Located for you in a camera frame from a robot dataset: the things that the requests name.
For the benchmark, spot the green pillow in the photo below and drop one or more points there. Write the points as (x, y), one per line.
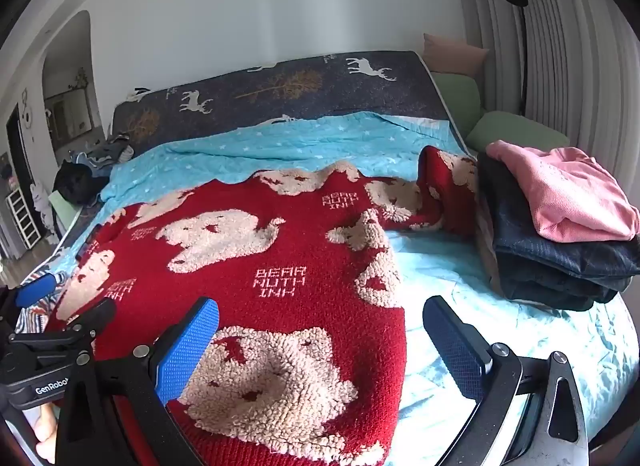
(510, 130)
(457, 95)

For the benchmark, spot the dark folded garment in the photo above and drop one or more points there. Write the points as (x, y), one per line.
(540, 256)

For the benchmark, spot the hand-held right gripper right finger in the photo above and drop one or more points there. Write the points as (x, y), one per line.
(457, 352)

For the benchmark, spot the pile of mixed clothes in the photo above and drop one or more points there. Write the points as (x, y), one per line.
(112, 150)

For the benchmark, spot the pink pillow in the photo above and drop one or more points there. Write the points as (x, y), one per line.
(450, 55)

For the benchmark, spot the pink folded garment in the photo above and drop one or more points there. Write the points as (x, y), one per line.
(565, 191)

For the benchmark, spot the black bag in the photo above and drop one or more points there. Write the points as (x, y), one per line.
(75, 183)

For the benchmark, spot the white pleated curtain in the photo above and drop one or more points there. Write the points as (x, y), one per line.
(575, 45)

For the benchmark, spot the striped knit cloth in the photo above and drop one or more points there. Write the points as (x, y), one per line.
(37, 317)

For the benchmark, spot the white shelf rack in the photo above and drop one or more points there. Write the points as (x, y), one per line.
(22, 218)

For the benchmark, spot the light blue star blanket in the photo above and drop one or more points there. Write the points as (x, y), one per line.
(300, 145)

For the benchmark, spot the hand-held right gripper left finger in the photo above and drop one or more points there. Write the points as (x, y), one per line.
(186, 352)

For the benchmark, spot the dark deer print bed sheet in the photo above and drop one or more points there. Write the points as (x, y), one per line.
(310, 90)

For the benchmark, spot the red bear pattern sweater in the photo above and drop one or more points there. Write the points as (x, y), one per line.
(300, 246)

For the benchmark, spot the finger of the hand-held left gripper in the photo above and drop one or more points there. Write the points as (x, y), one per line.
(35, 288)
(95, 317)

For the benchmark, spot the person's left hand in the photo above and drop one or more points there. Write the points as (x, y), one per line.
(44, 430)

